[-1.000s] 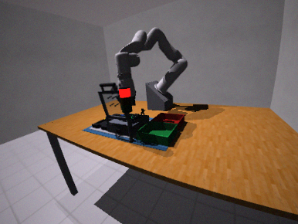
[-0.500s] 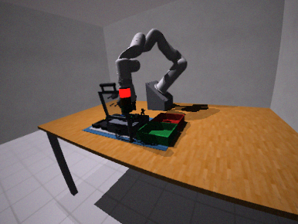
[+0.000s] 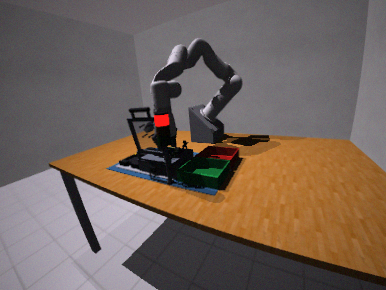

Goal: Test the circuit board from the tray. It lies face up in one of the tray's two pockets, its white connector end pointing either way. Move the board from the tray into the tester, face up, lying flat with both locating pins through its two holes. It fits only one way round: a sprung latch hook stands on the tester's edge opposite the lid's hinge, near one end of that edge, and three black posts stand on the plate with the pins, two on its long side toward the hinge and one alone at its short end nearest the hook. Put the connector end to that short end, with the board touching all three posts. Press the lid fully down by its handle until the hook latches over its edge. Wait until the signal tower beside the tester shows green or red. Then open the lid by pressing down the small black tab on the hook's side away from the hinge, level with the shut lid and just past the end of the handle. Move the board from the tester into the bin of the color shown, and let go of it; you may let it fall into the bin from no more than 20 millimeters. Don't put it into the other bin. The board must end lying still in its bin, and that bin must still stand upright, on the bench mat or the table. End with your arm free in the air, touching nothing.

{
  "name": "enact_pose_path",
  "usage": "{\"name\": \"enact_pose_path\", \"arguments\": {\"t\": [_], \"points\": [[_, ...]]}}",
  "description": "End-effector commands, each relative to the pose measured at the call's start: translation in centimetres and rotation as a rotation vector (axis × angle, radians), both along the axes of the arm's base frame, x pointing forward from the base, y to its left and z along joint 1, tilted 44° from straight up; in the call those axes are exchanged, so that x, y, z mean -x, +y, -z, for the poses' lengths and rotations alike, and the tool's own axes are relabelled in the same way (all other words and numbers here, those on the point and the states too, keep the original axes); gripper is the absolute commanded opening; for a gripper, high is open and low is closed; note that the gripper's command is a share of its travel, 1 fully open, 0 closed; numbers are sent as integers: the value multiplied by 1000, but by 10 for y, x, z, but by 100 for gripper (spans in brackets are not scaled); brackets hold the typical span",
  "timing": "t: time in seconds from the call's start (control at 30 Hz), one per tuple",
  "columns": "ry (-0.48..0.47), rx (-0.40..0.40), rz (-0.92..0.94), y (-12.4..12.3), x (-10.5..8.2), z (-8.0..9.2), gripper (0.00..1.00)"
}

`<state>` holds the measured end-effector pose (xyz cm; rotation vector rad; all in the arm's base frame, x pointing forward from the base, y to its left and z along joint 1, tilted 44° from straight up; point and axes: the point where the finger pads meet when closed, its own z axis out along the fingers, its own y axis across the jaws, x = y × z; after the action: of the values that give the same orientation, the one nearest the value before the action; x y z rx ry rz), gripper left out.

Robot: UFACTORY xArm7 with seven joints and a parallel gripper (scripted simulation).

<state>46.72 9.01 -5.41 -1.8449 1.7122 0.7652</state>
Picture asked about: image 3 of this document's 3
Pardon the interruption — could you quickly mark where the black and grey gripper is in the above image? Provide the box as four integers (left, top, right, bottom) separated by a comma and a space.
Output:
168, 113, 177, 147

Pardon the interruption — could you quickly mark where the green circuit board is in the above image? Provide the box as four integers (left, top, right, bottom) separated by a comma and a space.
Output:
167, 147, 179, 154

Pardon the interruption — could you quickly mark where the green open-top bin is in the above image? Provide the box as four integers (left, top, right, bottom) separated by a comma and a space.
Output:
176, 156, 230, 190

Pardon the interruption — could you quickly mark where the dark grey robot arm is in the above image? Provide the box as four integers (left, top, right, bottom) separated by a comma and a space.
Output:
150, 38, 242, 122

